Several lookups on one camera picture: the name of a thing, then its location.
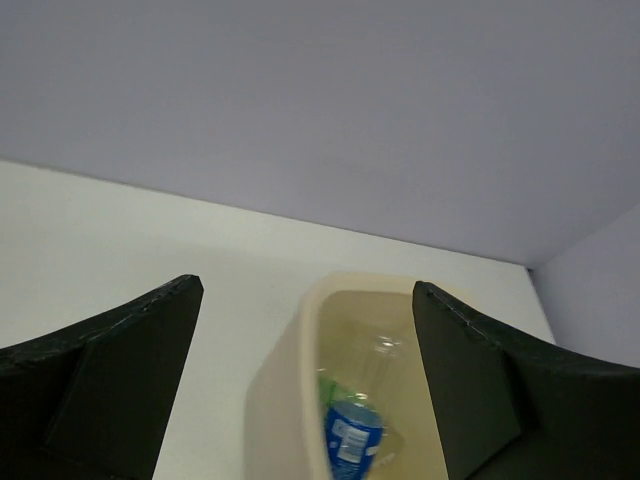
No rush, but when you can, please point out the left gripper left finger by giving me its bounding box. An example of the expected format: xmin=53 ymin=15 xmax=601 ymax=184
xmin=1 ymin=275 xmax=204 ymax=479

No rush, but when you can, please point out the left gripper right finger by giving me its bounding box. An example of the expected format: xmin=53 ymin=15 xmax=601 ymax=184
xmin=412 ymin=282 xmax=639 ymax=479

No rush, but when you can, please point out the clear bottle green-blue label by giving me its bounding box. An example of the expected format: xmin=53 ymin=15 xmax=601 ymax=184
xmin=343 ymin=333 xmax=409 ymax=405

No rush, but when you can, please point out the clear bottle blue label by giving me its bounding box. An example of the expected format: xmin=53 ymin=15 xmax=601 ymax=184
xmin=325 ymin=401 xmax=384 ymax=480

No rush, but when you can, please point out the green plastic bottle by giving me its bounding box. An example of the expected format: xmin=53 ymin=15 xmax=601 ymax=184
xmin=317 ymin=371 xmax=370 ymax=415

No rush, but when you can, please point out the cream plastic waste bin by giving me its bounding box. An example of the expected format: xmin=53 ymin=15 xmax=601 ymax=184
xmin=244 ymin=273 xmax=447 ymax=479

